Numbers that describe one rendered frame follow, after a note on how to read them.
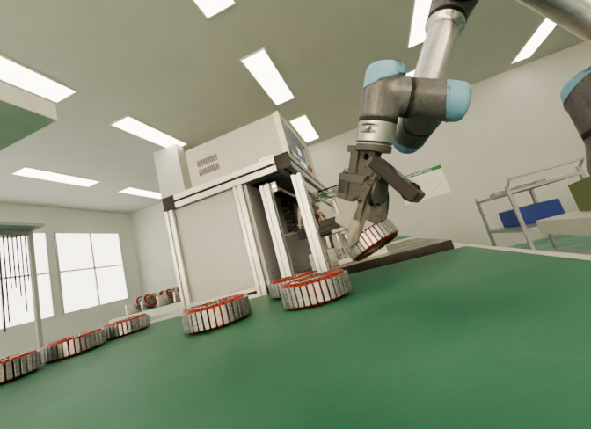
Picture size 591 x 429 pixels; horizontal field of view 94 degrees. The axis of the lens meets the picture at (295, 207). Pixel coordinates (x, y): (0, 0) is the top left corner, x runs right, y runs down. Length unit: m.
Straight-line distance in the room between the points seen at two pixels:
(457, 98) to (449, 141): 6.10
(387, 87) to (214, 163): 0.68
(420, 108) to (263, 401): 0.53
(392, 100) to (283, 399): 0.51
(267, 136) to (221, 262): 0.44
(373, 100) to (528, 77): 7.01
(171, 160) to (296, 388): 5.26
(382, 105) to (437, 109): 0.10
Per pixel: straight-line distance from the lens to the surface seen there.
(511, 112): 7.17
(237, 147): 1.03
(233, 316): 0.48
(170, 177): 5.32
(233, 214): 0.84
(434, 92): 0.60
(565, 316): 0.23
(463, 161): 6.64
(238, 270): 0.84
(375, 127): 0.57
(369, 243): 0.55
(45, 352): 0.81
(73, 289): 7.90
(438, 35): 0.87
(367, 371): 0.19
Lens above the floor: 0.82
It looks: 10 degrees up
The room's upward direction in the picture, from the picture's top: 15 degrees counter-clockwise
